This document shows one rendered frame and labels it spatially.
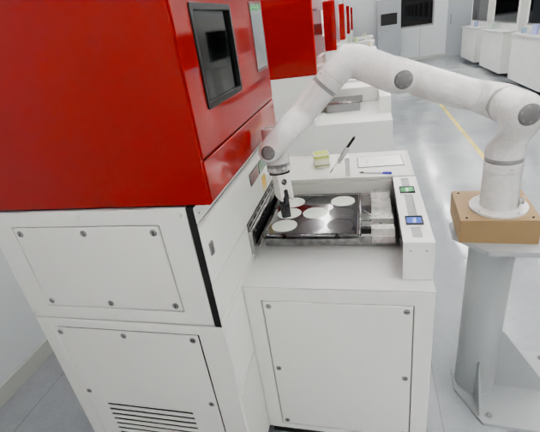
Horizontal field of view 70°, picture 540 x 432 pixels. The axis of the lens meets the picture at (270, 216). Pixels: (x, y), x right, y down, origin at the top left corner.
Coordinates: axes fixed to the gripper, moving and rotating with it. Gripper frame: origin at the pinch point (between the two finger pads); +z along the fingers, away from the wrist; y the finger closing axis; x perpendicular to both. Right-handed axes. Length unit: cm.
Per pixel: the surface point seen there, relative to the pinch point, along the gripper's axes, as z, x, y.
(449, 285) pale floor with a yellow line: 91, -111, 56
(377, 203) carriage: 8.9, -42.3, 9.7
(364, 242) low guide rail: 16.0, -26.3, -8.7
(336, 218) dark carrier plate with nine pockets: 8.0, -20.4, 2.2
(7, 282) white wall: 32, 139, 87
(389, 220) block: 9.8, -36.9, -9.1
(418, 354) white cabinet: 48, -29, -36
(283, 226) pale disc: 7.7, 0.6, 5.9
